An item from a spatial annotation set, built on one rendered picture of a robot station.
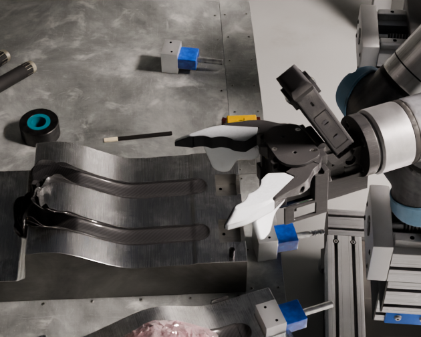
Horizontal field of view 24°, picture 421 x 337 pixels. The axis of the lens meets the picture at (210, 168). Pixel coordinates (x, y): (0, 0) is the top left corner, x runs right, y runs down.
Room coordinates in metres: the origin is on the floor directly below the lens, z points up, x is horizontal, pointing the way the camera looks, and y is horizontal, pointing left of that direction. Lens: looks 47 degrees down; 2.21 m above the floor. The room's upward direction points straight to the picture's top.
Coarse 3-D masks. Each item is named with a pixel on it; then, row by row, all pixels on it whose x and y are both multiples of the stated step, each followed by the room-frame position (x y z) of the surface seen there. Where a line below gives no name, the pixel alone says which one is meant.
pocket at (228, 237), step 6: (222, 222) 1.11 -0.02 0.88; (222, 228) 1.11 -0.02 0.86; (240, 228) 1.10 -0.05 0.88; (222, 234) 1.10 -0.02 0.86; (228, 234) 1.10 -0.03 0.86; (234, 234) 1.10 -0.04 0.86; (240, 234) 1.10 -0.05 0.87; (222, 240) 1.08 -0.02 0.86; (228, 240) 1.08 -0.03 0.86; (234, 240) 1.08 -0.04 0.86; (240, 240) 1.08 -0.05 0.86
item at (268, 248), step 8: (272, 224) 1.13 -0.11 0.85; (288, 224) 1.14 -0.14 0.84; (272, 232) 1.11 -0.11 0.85; (280, 232) 1.12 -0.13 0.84; (288, 232) 1.12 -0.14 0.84; (304, 232) 1.13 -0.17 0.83; (312, 232) 1.13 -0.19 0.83; (320, 232) 1.13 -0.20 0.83; (256, 240) 1.10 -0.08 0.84; (264, 240) 1.09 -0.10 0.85; (272, 240) 1.09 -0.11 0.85; (280, 240) 1.10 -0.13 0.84; (288, 240) 1.10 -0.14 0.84; (296, 240) 1.10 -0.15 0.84; (256, 248) 1.10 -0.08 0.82; (264, 248) 1.09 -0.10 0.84; (272, 248) 1.09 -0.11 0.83; (280, 248) 1.10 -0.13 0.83; (288, 248) 1.10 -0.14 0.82; (296, 248) 1.10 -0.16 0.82; (256, 256) 1.09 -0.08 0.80; (264, 256) 1.09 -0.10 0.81; (272, 256) 1.09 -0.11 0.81
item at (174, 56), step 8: (168, 40) 1.65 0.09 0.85; (176, 40) 1.65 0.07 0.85; (168, 48) 1.62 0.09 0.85; (176, 48) 1.62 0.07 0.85; (184, 48) 1.64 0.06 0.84; (192, 48) 1.64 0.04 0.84; (168, 56) 1.60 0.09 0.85; (176, 56) 1.60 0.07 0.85; (184, 56) 1.61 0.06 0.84; (192, 56) 1.61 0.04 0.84; (168, 64) 1.60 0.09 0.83; (176, 64) 1.60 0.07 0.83; (184, 64) 1.60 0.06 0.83; (192, 64) 1.60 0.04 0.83; (168, 72) 1.60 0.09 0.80; (176, 72) 1.60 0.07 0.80
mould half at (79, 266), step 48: (48, 144) 1.25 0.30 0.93; (0, 192) 1.20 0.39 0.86; (48, 192) 1.13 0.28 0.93; (96, 192) 1.16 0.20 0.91; (0, 240) 1.09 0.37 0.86; (48, 240) 1.03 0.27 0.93; (96, 240) 1.05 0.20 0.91; (0, 288) 1.00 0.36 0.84; (48, 288) 1.00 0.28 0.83; (96, 288) 1.00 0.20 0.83; (144, 288) 1.01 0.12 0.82; (192, 288) 1.01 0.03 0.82; (240, 288) 1.02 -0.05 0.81
